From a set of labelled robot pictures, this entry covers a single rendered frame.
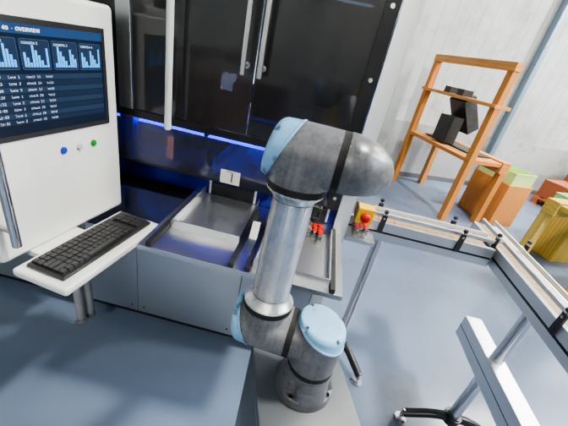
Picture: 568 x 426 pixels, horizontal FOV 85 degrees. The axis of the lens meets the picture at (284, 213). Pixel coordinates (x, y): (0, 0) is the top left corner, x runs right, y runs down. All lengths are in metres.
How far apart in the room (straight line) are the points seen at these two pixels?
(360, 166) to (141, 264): 1.43
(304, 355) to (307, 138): 0.47
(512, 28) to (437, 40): 1.14
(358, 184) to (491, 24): 5.46
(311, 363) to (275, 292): 0.19
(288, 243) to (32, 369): 1.61
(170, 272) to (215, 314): 0.33
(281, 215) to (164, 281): 1.26
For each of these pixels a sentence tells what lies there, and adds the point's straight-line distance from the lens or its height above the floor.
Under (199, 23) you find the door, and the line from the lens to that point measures 1.31.
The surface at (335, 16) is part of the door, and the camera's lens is 1.22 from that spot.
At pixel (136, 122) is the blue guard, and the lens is 1.46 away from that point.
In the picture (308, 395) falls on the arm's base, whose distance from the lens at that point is 0.85.
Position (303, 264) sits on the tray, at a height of 0.88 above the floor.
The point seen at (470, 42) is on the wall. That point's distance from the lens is 5.79.
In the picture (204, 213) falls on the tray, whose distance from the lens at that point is 1.33.
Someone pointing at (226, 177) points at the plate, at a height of 1.02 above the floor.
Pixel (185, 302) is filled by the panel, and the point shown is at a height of 0.25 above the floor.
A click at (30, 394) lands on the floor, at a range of 1.95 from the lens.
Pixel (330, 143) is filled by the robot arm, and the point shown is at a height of 1.42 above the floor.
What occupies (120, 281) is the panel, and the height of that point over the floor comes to 0.27.
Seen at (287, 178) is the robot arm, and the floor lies 1.34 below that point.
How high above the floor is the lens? 1.54
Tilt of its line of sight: 27 degrees down
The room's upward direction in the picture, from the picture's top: 13 degrees clockwise
